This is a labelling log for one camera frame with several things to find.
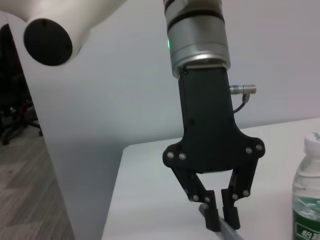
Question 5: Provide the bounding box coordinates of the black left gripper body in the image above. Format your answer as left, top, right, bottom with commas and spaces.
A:
161, 65, 267, 175

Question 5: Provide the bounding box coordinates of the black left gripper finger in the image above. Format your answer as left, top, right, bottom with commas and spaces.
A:
171, 166, 221, 232
220, 159, 260, 230

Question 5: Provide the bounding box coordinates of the clear green-label water bottle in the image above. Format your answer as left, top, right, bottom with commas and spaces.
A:
291, 131, 320, 240

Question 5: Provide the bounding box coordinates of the black office chair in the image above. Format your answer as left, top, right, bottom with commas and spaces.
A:
0, 23, 44, 146

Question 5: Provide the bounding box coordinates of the grey metallic pen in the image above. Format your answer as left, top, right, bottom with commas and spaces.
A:
198, 203, 245, 240

